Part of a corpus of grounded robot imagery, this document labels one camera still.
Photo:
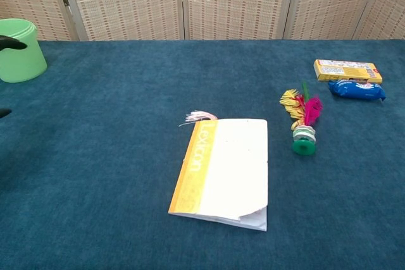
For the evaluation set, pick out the green plastic bucket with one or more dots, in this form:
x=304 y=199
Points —
x=20 y=59

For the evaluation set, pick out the blue cookie packet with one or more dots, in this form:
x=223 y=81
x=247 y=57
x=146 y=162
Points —
x=354 y=90

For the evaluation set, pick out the yellow cardboard box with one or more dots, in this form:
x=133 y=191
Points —
x=348 y=74

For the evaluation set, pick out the blue felt table cover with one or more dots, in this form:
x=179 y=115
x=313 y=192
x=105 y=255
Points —
x=126 y=93

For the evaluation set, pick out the white lined paper notebook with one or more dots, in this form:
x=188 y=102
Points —
x=234 y=169

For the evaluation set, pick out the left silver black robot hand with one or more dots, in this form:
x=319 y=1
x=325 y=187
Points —
x=11 y=43

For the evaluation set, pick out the teal white tasselled bookmark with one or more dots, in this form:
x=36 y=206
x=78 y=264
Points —
x=201 y=115

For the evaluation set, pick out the colourful feather shuttlecock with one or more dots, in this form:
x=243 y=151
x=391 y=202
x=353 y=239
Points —
x=303 y=146

